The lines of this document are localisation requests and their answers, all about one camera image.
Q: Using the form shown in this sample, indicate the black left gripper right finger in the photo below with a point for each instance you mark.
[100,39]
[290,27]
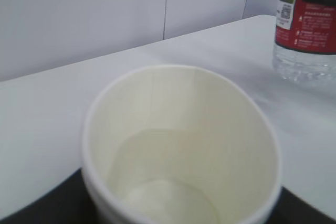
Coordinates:
[290,209]

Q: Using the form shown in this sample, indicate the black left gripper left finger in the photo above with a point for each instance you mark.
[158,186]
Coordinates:
[67,203]

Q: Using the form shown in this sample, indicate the Nongfu Spring water bottle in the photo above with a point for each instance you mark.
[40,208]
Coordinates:
[304,49]

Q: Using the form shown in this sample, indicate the white paper cup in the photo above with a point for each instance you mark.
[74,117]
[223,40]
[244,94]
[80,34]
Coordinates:
[179,144]

